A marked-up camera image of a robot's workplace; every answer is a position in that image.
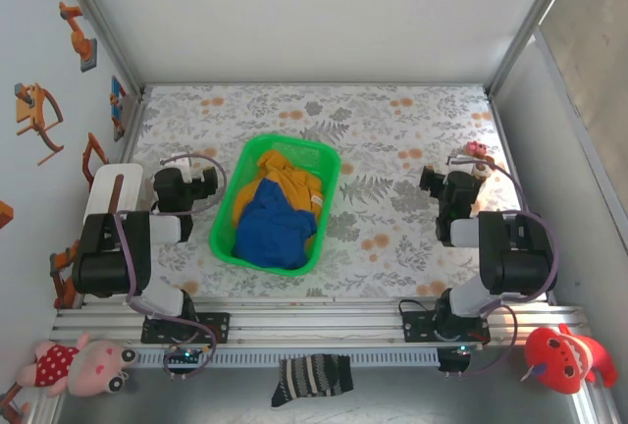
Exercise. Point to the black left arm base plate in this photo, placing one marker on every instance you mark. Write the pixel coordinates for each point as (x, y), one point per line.
(216, 328)

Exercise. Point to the aluminium frame post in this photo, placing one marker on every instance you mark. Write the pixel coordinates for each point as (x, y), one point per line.
(104, 26)
(532, 26)

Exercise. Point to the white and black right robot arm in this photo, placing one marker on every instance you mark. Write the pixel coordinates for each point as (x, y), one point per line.
(520, 267)

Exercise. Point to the orange block wall sticker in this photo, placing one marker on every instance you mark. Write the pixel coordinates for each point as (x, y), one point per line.
(5, 213)

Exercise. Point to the small brown white plush toy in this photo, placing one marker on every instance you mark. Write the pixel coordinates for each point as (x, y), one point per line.
(478, 149)

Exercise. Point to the black striped sock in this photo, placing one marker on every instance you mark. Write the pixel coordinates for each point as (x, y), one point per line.
(314, 377)

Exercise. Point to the floral tablecloth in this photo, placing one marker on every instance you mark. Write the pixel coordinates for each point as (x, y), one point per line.
(382, 227)

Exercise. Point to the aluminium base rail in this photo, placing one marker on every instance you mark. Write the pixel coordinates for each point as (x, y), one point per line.
(319, 323)

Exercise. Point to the yellow t-shirt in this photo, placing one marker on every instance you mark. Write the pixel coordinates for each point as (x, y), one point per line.
(289, 174)

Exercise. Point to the pink pig plush toy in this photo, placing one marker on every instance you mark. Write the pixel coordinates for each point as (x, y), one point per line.
(88, 365)

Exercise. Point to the orange gripper wall sticker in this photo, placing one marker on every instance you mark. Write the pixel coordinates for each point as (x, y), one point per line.
(29, 110)

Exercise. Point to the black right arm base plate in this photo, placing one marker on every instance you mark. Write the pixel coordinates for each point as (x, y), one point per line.
(417, 328)

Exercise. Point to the brown stick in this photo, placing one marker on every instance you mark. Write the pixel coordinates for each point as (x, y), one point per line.
(117, 193)

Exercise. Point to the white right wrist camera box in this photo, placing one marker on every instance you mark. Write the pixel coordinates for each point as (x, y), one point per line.
(461, 165)

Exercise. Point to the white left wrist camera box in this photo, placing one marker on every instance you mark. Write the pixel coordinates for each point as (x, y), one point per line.
(182, 165)

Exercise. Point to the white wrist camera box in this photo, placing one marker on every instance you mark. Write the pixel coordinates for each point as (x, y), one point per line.
(182, 165)
(461, 165)

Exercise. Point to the green plastic basket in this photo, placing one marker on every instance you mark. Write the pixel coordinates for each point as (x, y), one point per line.
(225, 242)

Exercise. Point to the small circuit board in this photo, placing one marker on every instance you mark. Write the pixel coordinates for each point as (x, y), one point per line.
(185, 356)
(456, 353)

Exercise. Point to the blue t-shirt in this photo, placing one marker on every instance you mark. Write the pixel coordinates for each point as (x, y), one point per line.
(270, 227)

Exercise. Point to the red monster plush toy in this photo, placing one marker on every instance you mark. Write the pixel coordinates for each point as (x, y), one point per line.
(564, 360)

